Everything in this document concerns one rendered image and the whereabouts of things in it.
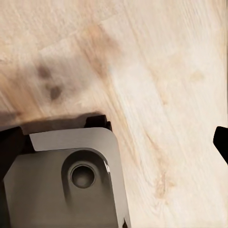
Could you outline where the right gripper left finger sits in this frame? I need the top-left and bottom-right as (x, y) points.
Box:
(0, 127), (25, 184)

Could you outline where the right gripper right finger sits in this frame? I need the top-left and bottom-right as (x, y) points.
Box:
(213, 126), (228, 164)

